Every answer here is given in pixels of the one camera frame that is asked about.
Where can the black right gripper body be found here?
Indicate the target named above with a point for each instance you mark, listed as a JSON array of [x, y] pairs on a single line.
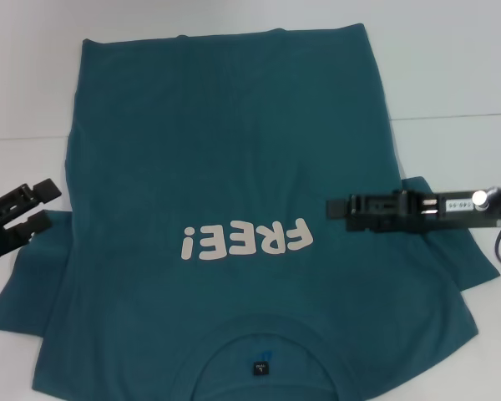
[[438, 209]]

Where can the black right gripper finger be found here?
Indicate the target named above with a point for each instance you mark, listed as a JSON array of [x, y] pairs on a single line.
[[359, 208], [371, 226]]

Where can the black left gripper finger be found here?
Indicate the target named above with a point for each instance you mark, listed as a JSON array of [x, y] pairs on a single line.
[[44, 191], [31, 226]]

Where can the teal blue FREE t-shirt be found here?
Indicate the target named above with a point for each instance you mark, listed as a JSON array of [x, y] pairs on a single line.
[[234, 158]]

